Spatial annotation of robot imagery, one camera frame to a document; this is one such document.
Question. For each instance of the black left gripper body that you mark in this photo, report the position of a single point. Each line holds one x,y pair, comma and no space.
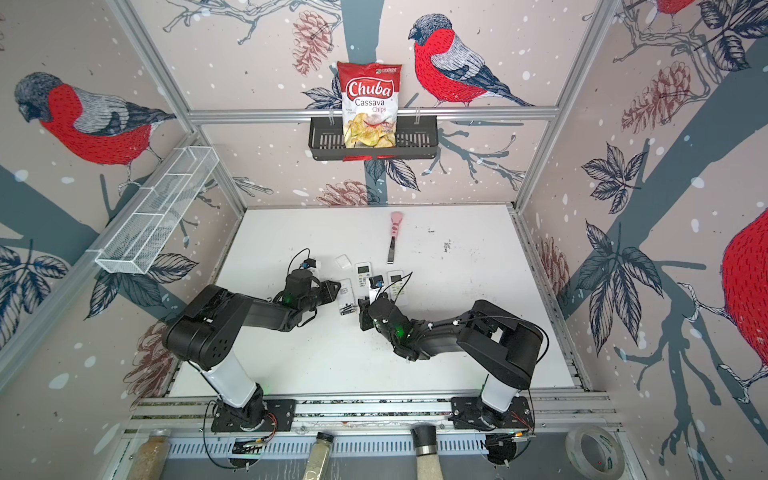
318,296

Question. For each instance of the black wall basket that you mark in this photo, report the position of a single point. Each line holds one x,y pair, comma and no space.
415,138

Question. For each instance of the white wire mesh shelf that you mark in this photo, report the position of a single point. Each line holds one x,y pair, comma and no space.
142,236

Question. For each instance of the clear tape roll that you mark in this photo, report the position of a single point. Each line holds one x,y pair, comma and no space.
595,453

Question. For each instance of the white remote control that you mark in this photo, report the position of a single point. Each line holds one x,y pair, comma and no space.
363,272
346,300

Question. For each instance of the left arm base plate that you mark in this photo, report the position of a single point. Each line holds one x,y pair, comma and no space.
263,415

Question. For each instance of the black-capped grain jar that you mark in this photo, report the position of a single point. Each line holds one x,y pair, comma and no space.
428,467

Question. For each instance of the slim seed bottle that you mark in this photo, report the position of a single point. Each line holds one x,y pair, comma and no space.
318,463

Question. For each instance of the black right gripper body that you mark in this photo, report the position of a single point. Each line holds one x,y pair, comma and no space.
367,319

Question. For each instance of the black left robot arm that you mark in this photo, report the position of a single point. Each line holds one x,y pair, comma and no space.
206,332

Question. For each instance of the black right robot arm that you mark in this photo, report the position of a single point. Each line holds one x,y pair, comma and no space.
505,345

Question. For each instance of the Chuba cassava chips bag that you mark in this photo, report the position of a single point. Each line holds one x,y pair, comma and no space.
369,104

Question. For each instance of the glass jar of grains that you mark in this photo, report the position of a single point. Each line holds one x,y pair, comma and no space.
150,458

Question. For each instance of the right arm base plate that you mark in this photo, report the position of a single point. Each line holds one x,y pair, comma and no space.
470,413

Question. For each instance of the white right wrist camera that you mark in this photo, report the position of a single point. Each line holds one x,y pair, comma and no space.
375,286

